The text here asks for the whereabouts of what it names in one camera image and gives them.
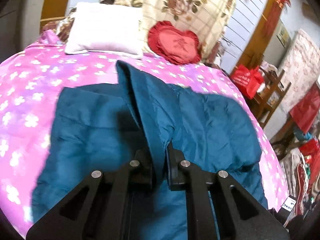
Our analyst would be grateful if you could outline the teal quilted down jacket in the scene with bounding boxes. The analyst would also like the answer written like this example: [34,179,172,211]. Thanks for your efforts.
[31,61,267,239]

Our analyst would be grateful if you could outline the wooden chair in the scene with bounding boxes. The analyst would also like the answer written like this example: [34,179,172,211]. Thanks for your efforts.
[252,67,291,128]

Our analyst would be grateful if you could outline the red shopping bag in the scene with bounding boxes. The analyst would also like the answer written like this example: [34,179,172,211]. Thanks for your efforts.
[231,64,264,99]

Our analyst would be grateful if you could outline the pink floral bed sheet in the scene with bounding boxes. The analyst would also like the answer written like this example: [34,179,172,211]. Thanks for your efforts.
[0,29,291,238]

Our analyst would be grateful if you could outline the floral pink curtain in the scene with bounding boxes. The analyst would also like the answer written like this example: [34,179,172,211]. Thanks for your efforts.
[279,29,319,113]

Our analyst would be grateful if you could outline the red heart-shaped cushion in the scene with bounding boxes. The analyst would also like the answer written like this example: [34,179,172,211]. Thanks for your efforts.
[148,21,201,65]

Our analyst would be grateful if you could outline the white pillow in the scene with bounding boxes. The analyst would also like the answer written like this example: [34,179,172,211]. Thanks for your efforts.
[65,2,143,59]

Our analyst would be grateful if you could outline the cream rose-print quilt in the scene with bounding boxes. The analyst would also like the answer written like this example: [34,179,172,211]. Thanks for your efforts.
[99,0,235,59]

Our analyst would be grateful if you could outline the red hanging decoration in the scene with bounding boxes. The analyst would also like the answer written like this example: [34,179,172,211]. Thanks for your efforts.
[263,0,291,37]

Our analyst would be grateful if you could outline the white slatted headboard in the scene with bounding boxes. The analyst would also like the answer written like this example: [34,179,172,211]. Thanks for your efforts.
[66,0,268,73]

